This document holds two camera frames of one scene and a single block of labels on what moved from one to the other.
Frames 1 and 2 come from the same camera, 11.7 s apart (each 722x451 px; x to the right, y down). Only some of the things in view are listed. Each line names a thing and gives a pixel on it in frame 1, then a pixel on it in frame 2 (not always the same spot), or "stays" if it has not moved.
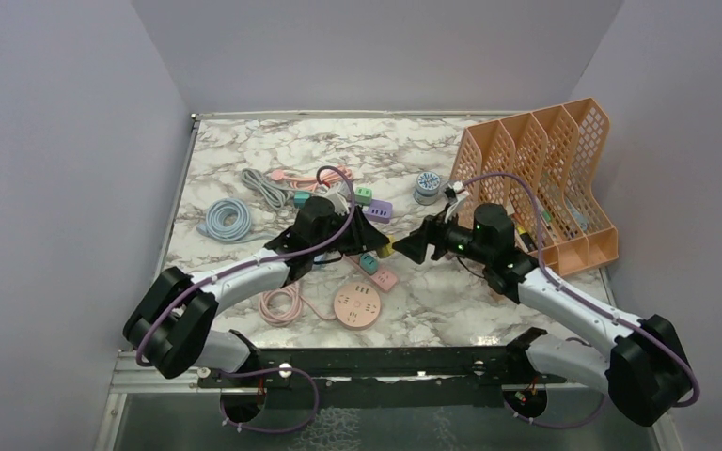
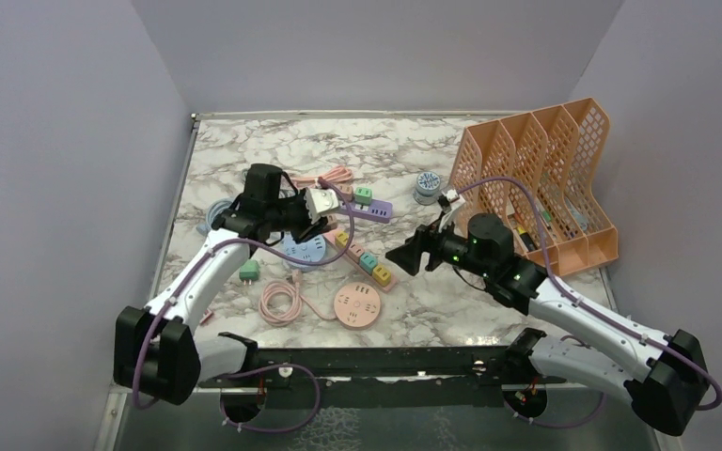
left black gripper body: [348, 242] -> [292, 216]
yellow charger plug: [387, 249] -> [382, 274]
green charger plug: [363, 195] stays
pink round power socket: [356, 305] stays
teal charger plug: [368, 263] stays
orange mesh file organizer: [538, 162] stays
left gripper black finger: [369, 237] -> [311, 229]
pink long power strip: [384, 279] stays
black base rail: [415, 377] stays
